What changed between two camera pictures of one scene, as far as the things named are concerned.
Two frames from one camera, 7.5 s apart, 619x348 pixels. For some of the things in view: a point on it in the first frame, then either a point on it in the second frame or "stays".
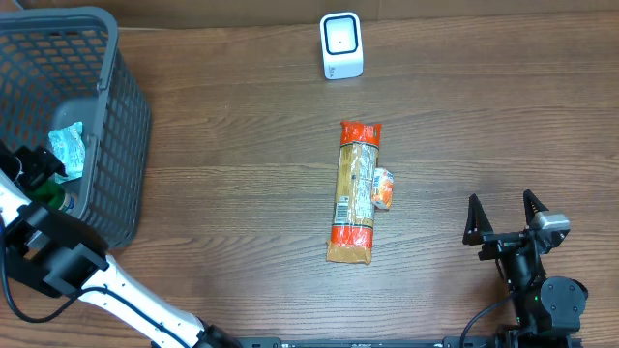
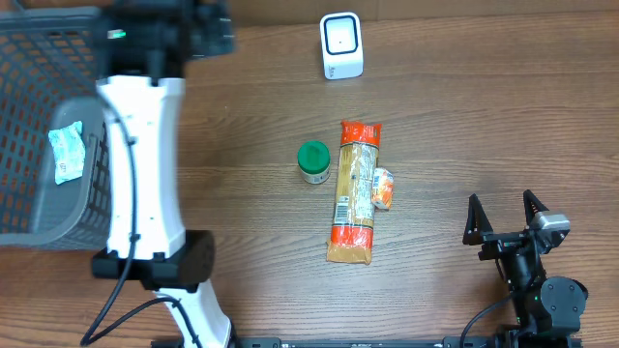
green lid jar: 48,192 → 314,161
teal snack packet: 68,145 stays
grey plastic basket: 64,66 stays
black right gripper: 480,228 stays
